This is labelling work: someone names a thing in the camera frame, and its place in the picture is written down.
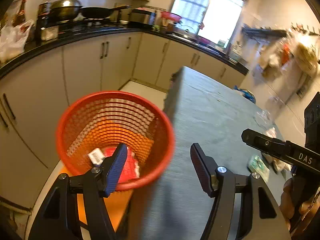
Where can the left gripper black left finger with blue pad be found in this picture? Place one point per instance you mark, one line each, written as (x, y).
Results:
(58, 216)

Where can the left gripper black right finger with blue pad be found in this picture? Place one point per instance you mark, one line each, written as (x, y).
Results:
(260, 216)

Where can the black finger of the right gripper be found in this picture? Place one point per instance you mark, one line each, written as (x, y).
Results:
(285, 151)

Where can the teal cartoon tissue pack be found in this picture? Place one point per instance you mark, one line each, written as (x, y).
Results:
(256, 164)

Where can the white grey medicine box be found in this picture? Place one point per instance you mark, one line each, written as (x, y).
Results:
(96, 157)

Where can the red box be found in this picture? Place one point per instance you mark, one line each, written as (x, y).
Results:
(131, 168)

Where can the kitchen window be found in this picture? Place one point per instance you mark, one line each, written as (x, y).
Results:
(214, 20)

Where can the person's right hand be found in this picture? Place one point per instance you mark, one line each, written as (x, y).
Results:
(308, 209)

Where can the clear glass pitcher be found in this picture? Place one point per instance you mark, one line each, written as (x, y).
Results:
(271, 104)

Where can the blue bag on stool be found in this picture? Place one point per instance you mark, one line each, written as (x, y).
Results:
(246, 94)

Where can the hanging yellow bag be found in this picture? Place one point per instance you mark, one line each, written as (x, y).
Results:
(306, 59)

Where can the grey-blue tablecloth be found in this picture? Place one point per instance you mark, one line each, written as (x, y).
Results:
(204, 111)

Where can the orange plastic mesh basket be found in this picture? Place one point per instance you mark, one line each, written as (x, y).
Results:
(105, 119)

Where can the black countertop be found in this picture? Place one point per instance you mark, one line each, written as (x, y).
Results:
(33, 49)

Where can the red colander bowl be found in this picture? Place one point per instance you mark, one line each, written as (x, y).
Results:
(171, 16)

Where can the small white cup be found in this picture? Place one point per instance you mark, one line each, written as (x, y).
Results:
(49, 33)

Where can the white plastic bag on counter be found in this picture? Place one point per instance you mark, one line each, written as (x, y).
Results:
(13, 40)

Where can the red-cap sauce bottle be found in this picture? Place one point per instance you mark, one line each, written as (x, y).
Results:
(20, 16)

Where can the steel rice cooker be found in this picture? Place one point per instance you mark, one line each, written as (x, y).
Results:
(141, 19)

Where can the black frying pan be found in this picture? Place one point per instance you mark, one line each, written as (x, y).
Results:
(100, 12)

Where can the steel wok with lid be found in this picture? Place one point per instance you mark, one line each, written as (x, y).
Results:
(64, 10)

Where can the dark soy sauce bottle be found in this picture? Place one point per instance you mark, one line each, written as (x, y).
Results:
(42, 14)

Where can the black wall shelf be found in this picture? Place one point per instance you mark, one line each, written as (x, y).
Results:
(264, 34)

